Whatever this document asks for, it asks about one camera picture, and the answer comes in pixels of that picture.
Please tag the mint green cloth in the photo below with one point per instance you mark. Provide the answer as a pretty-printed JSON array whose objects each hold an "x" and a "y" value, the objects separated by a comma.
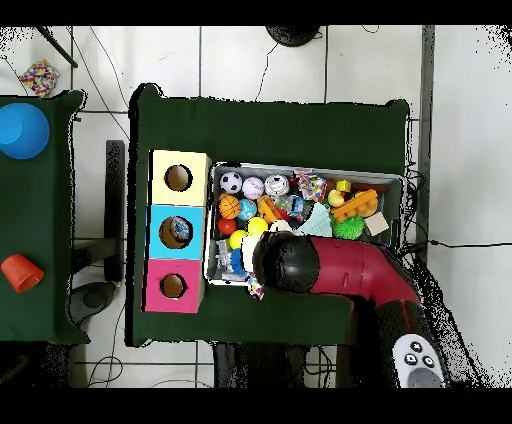
[{"x": 318, "y": 224}]

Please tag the clear plastic packet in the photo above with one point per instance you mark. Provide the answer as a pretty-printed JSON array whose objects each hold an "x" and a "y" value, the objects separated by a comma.
[{"x": 181, "y": 229}]

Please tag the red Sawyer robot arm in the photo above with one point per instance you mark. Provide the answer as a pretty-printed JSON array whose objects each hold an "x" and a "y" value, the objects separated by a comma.
[{"x": 352, "y": 268}]

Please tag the shallow clear mesh bin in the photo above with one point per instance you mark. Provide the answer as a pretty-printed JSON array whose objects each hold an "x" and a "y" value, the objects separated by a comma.
[{"x": 210, "y": 272}]

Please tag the wooden box with three holes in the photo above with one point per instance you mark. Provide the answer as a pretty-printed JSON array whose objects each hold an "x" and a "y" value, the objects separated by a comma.
[{"x": 156, "y": 240}]

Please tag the globe print ball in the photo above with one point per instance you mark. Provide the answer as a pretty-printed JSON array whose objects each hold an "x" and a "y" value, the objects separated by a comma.
[{"x": 247, "y": 210}]

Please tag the large yellow ball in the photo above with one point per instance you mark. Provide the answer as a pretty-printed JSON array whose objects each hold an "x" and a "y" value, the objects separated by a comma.
[{"x": 258, "y": 226}]

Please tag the small baseball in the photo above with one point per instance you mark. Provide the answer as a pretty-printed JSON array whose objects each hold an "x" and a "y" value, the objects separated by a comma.
[{"x": 254, "y": 188}]

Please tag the small orange basketball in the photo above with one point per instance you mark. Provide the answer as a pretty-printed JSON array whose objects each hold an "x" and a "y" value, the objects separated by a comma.
[{"x": 230, "y": 206}]

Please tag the small yellow ball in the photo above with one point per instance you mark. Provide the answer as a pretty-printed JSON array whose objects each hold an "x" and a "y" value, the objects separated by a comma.
[{"x": 238, "y": 239}]

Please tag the small soccer ball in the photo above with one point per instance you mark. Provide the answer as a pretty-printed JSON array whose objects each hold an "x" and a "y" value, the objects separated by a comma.
[{"x": 231, "y": 182}]

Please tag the colourful patterned cloth pouch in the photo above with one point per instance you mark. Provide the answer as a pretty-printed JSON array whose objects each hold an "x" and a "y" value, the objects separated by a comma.
[{"x": 310, "y": 186}]

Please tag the colourful spotted plush toy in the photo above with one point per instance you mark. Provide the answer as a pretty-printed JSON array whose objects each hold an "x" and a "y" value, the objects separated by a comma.
[{"x": 256, "y": 290}]

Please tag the dark green table cloth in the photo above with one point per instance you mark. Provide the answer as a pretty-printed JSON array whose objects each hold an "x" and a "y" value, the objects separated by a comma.
[{"x": 272, "y": 128}]

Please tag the green spiky toy with eyes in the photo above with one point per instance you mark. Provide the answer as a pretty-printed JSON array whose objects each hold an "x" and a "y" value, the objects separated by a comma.
[{"x": 349, "y": 229}]

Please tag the orange toy brick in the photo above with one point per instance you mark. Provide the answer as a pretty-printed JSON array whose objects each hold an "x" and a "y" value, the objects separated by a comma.
[{"x": 355, "y": 205}]

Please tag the black round stand base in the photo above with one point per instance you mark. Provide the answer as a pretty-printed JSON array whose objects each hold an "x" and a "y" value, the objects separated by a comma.
[{"x": 293, "y": 34}]

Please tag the green covered side table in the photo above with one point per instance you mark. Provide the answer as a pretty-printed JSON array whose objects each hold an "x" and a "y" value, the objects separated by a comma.
[{"x": 32, "y": 200}]

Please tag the red cup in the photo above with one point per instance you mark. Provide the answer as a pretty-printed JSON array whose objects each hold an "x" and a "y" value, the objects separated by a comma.
[{"x": 22, "y": 273}]

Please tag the blue bowl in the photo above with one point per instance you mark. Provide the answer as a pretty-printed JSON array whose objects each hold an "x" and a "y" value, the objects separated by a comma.
[{"x": 22, "y": 130}]

